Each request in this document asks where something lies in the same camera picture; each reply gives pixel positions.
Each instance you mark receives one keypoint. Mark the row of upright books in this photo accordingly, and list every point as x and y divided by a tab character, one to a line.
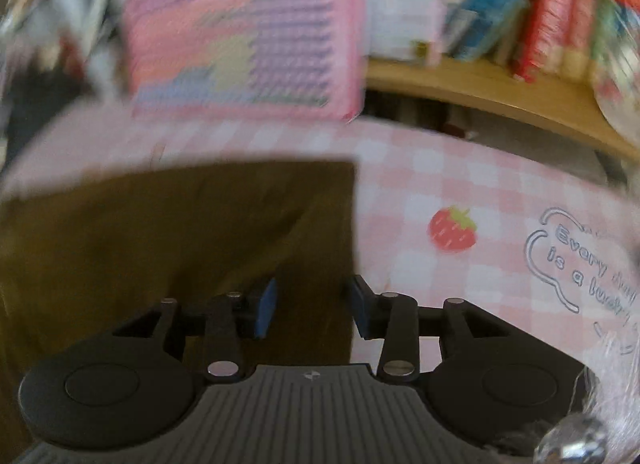
500	4

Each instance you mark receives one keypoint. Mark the pink checkered desk mat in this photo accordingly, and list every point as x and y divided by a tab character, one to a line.
450	169

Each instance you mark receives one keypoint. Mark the wooden bookshelf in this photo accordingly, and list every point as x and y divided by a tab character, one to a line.
500	94

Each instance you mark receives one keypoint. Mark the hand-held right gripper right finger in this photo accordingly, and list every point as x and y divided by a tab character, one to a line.
361	309

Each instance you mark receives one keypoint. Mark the white barcode box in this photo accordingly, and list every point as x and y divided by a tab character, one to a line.
400	24

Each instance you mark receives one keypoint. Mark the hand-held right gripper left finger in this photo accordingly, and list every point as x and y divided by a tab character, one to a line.
265	311

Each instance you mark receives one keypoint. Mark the colourful flower ornament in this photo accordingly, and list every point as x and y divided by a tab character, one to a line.
622	109

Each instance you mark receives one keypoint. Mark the pink learning tablet toy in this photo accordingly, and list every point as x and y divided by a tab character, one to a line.
250	34

